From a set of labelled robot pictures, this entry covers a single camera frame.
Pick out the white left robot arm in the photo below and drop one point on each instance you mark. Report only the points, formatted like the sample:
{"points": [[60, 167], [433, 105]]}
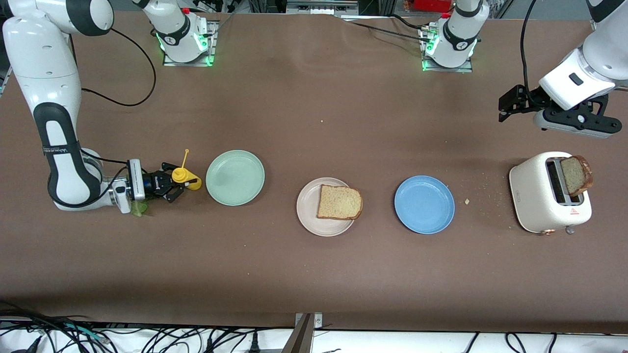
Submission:
{"points": [[579, 78]]}

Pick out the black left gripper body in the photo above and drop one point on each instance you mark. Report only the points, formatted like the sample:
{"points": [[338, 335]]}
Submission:
{"points": [[531, 98]]}

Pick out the red box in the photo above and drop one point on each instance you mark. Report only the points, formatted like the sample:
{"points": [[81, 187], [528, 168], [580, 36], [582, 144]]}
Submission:
{"points": [[431, 5]]}

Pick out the black power plug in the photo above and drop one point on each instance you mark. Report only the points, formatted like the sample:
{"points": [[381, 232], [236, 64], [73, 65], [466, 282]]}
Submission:
{"points": [[254, 343]]}

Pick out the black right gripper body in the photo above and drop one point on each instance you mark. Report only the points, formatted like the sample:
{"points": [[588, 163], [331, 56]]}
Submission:
{"points": [[153, 185]]}

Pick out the yellow mustard squeeze bottle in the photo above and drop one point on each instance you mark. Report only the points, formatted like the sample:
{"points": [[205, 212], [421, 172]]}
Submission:
{"points": [[179, 175]]}

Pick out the green lettuce leaf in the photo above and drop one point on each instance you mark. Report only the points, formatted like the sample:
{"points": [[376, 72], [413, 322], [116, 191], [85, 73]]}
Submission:
{"points": [[139, 209]]}

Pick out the brown bread slice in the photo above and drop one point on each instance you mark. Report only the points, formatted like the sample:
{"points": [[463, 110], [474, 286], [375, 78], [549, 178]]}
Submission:
{"points": [[575, 175], [339, 202]]}

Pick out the brown table cover sheet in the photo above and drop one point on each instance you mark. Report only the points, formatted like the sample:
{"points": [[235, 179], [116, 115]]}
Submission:
{"points": [[314, 122]]}

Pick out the metal table frame bracket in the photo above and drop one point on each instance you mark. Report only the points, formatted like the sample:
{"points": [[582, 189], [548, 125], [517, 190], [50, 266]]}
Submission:
{"points": [[306, 338]]}

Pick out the white two-slot toaster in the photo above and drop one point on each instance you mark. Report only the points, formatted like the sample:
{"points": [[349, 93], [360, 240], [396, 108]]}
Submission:
{"points": [[530, 196]]}

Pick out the pale green plate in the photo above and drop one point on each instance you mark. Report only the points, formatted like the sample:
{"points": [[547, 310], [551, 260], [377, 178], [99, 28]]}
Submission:
{"points": [[235, 177]]}

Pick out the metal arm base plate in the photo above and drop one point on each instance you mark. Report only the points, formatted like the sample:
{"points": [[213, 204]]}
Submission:
{"points": [[427, 66], [212, 44]]}

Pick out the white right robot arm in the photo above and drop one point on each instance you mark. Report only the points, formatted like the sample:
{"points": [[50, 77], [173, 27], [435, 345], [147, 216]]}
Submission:
{"points": [[44, 49]]}

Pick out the beige plate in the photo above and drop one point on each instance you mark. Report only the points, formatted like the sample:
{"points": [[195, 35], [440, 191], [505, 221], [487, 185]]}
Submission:
{"points": [[308, 208]]}

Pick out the blue plate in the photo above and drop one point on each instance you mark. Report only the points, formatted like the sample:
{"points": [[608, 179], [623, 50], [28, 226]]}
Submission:
{"points": [[424, 205]]}

